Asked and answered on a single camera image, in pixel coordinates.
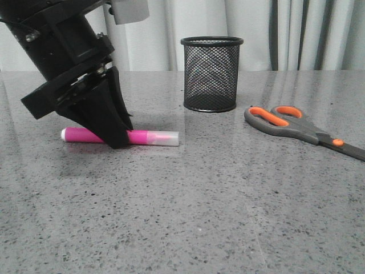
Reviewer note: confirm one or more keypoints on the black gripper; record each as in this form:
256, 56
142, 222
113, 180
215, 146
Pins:
72, 58

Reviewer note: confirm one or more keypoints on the pink highlighter pen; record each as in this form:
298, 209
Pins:
136, 137

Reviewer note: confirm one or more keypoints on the grey orange handled scissors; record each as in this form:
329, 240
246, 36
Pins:
291, 122

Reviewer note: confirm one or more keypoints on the black mesh pen cup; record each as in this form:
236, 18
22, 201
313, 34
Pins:
211, 72

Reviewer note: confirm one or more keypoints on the light grey curtain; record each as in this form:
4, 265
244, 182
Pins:
278, 35

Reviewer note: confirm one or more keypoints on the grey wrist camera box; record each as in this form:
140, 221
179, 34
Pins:
129, 11

